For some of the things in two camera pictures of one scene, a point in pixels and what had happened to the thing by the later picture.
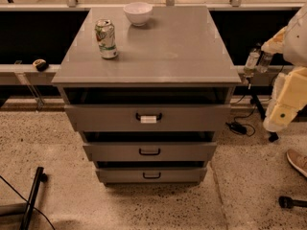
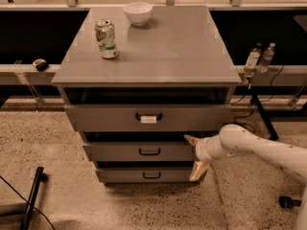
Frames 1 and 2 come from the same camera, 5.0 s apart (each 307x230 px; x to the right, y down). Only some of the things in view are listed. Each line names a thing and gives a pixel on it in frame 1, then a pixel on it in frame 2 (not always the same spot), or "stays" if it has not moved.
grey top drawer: x=148 y=117 stays
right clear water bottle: x=264 y=62 stays
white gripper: x=296 y=47 to x=202 y=150
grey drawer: x=151 y=151 stays
